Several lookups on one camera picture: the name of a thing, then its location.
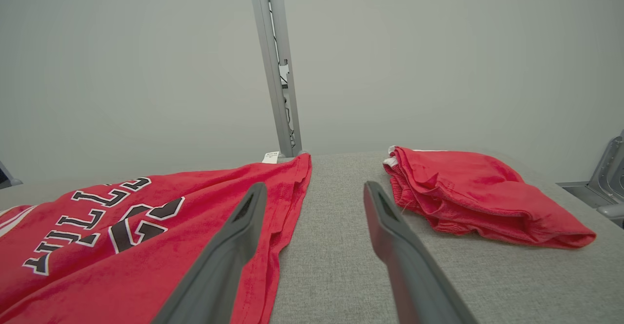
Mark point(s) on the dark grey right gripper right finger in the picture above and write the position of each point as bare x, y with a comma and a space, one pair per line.
414, 285

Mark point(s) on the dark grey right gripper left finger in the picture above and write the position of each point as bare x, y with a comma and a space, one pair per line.
219, 275

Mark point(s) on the red white basketball jersey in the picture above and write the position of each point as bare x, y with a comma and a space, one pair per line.
122, 275

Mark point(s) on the red shorts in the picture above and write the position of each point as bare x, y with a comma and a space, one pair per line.
477, 192

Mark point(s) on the grey metal desk leg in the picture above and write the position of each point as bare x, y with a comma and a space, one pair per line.
7, 179

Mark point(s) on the grey metal partition post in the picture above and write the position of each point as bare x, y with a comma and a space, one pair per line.
273, 70

